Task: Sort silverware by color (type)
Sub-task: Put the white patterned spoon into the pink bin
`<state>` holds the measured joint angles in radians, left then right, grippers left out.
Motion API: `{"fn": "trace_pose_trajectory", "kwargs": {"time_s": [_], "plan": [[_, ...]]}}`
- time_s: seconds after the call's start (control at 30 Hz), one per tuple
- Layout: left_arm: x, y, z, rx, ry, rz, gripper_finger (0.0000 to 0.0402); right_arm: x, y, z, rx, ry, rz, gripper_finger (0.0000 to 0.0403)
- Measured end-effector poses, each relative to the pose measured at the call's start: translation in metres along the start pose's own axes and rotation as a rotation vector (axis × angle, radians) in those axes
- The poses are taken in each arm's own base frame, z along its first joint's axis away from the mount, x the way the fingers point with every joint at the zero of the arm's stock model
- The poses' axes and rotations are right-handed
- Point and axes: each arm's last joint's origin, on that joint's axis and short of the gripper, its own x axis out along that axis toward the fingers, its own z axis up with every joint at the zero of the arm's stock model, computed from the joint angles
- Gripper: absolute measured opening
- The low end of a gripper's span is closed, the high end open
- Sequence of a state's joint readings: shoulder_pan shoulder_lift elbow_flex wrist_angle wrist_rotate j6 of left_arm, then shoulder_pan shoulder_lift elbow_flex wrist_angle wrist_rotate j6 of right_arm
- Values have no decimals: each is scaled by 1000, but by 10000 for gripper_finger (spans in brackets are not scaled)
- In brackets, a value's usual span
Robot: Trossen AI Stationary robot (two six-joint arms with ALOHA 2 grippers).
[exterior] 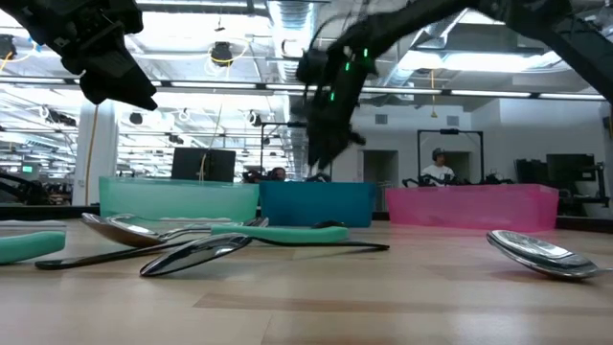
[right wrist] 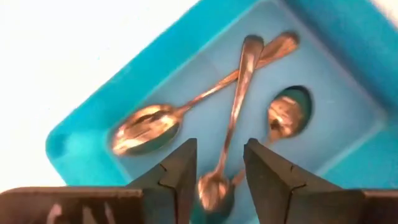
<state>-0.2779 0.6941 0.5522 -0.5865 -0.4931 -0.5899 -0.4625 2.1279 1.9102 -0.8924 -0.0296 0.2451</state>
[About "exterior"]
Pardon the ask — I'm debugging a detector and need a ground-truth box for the white column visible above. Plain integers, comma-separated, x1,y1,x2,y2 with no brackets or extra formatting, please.
71,98,120,207

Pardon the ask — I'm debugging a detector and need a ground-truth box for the grey door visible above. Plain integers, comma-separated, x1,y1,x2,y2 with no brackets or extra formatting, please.
362,149,399,212

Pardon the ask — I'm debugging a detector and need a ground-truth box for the yellow power cable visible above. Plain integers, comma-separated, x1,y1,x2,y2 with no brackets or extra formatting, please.
84,104,100,205

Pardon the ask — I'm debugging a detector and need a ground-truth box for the wide ribbed silver duct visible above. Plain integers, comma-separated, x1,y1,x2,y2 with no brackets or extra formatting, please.
266,0,320,167

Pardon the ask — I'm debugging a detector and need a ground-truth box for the smooth silver ventilation duct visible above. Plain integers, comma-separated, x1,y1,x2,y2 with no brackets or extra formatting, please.
382,45,435,88

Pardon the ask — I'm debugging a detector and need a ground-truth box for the black stand frame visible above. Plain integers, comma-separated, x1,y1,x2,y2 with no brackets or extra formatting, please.
417,127,486,189
260,122,312,184

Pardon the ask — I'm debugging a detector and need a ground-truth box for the yellow hanging pendant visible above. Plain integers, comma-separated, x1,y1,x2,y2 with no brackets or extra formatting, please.
429,69,438,120

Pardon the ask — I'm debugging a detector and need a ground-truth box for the black ceiling cord reel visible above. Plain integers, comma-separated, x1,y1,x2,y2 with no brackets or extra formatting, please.
209,41,235,68

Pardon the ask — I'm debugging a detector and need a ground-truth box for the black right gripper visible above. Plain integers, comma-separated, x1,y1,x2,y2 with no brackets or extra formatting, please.
295,18,384,170

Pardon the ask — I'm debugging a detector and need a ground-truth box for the translucent pink plastic bin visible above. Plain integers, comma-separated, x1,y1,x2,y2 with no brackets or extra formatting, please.
385,183,560,234

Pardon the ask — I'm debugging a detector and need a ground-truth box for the teal handled silver spoon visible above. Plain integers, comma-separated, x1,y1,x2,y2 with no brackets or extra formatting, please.
79,212,350,249
487,228,613,282
0,230,67,265

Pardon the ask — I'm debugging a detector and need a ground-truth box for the blue patterned handle spoon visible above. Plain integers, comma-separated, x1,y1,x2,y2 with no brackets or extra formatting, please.
160,217,270,241

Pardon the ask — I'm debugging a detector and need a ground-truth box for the long ceiling light bar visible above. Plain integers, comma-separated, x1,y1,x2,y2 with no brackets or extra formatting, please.
0,76,607,102

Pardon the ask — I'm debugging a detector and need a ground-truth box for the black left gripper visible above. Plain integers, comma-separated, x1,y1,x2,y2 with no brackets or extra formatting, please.
0,0,160,112

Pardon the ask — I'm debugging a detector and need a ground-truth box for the translucent teal plastic bin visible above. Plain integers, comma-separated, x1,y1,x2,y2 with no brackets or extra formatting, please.
99,175,261,223

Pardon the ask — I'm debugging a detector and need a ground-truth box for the blue plastic bin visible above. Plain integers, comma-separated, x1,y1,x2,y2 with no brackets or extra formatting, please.
260,180,378,229

